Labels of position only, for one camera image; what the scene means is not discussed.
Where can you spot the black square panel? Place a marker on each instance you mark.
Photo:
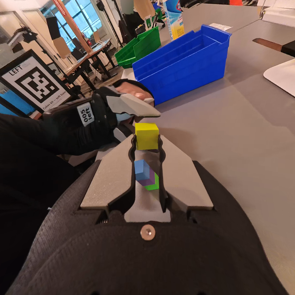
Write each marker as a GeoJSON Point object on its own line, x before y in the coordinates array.
{"type": "Point", "coordinates": [53, 27]}

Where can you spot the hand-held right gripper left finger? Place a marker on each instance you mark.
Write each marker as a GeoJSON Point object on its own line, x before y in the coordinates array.
{"type": "Point", "coordinates": [108, 182]}

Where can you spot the person's left forearm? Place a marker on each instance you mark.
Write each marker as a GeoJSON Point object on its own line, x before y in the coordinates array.
{"type": "Point", "coordinates": [34, 133]}

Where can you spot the white paper sheet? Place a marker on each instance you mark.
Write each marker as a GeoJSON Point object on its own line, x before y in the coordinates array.
{"type": "Point", "coordinates": [220, 26]}

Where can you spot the green foam cube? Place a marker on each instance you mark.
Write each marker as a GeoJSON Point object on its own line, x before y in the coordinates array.
{"type": "Point", "coordinates": [154, 185]}

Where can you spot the wooden desk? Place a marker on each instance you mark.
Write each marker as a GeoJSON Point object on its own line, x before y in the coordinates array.
{"type": "Point", "coordinates": [92, 56]}

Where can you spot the studio light on tripod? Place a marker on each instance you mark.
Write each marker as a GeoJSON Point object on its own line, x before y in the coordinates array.
{"type": "Point", "coordinates": [22, 38]}

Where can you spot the black flat tablet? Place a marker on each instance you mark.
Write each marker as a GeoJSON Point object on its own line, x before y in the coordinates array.
{"type": "Point", "coordinates": [278, 47]}

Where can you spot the white laptop stand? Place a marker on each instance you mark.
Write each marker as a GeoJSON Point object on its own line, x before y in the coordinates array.
{"type": "Point", "coordinates": [282, 76]}

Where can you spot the purple foam cube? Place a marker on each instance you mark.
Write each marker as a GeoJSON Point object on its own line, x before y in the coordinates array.
{"type": "Point", "coordinates": [148, 181]}

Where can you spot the disinfectant wipes canister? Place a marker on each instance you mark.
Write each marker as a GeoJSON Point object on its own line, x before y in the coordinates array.
{"type": "Point", "coordinates": [175, 20]}

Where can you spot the person's left hand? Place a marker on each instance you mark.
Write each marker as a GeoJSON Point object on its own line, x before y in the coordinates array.
{"type": "Point", "coordinates": [131, 88]}

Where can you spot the blue plastic bin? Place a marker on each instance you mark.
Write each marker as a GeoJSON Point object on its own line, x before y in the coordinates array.
{"type": "Point", "coordinates": [184, 66]}

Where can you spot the yellow foam cube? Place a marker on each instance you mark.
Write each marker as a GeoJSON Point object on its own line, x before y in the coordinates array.
{"type": "Point", "coordinates": [146, 137]}

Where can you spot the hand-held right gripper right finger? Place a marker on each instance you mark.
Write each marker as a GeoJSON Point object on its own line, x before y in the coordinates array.
{"type": "Point", "coordinates": [184, 182]}

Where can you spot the wooden beam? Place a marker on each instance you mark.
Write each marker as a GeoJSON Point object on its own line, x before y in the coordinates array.
{"type": "Point", "coordinates": [73, 25]}

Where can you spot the green plastic bin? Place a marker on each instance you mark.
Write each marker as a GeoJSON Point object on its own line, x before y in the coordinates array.
{"type": "Point", "coordinates": [138, 49]}

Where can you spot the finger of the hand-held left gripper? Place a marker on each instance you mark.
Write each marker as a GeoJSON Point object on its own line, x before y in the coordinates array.
{"type": "Point", "coordinates": [119, 136]}
{"type": "Point", "coordinates": [136, 107]}

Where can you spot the blue foam cube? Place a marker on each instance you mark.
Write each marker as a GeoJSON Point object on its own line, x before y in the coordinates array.
{"type": "Point", "coordinates": [141, 170]}

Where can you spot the tan chair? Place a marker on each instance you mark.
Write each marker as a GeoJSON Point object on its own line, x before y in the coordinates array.
{"type": "Point", "coordinates": [61, 48]}

